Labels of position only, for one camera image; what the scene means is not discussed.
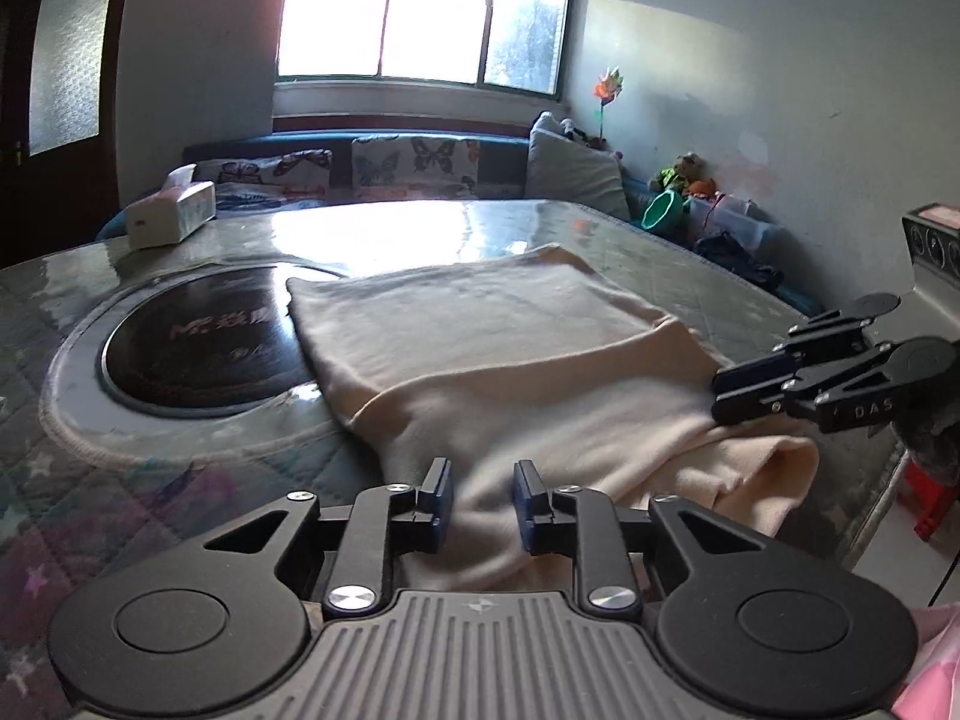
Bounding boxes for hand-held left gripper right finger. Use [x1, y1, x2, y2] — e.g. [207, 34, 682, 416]
[512, 459, 770, 616]

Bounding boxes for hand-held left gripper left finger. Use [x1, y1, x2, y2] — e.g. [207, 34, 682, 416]
[202, 457, 455, 616]

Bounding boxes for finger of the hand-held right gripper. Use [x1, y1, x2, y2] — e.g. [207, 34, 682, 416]
[712, 306, 872, 393]
[711, 343, 905, 422]

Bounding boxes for cream cloth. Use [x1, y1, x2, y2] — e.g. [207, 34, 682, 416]
[285, 242, 820, 593]

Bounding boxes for dark blue clothes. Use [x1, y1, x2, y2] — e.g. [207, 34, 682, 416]
[694, 231, 785, 290]

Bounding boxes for red stool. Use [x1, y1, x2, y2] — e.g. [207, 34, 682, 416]
[896, 457, 960, 541]

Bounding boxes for clear plastic box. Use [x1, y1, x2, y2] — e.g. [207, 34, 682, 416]
[686, 195, 773, 248]

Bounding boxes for green bowl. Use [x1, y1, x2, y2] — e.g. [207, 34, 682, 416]
[641, 190, 691, 235]

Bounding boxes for plush toy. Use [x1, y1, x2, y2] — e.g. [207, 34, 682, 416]
[649, 154, 706, 196]

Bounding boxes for grey pillow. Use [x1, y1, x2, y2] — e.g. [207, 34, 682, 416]
[523, 111, 631, 222]

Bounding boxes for round black induction cooker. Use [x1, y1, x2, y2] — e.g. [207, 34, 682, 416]
[39, 261, 353, 470]

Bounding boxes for person's pink clothing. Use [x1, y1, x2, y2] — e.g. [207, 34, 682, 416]
[896, 600, 960, 720]

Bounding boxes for colourful pinwheel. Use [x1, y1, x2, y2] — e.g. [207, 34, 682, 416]
[592, 66, 627, 143]

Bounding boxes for blue sofa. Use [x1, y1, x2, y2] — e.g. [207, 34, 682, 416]
[97, 127, 826, 316]

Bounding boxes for butterfly print cushion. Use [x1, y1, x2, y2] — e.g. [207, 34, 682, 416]
[351, 133, 481, 200]
[196, 150, 333, 196]

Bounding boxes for white tissue box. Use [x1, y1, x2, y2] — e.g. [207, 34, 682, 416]
[124, 163, 218, 250]

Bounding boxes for window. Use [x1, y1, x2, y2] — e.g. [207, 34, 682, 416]
[274, 0, 575, 98]

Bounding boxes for dark wooden door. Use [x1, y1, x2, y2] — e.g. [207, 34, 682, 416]
[0, 0, 140, 267]

